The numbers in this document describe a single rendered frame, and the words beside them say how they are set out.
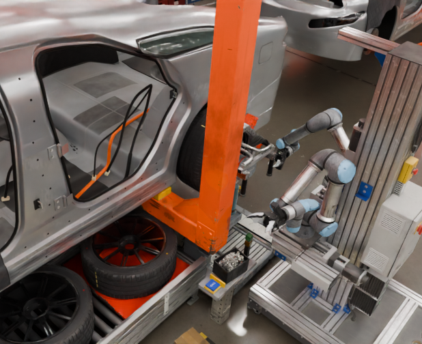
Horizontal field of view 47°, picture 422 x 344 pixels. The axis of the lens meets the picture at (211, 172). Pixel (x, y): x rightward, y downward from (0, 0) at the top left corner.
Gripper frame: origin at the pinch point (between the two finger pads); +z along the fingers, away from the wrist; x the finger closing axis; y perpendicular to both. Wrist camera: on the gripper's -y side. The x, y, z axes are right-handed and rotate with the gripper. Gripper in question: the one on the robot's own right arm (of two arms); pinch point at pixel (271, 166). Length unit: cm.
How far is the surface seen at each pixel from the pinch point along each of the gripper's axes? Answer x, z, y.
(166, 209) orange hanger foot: -34, 76, -16
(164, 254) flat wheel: -16, 97, -33
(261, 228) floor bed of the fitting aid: -4, -12, -75
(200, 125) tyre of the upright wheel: -43, 34, 30
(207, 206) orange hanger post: 1, 76, 8
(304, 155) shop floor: -39, -149, -83
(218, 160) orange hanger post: 5, 76, 46
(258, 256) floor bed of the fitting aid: 12, 15, -77
